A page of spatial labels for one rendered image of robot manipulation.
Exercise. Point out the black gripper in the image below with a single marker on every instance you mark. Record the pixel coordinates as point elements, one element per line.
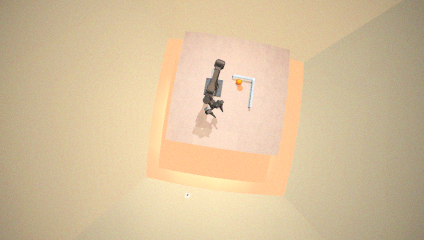
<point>209,111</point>

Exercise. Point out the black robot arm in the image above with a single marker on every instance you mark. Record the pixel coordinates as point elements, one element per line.
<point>214,85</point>

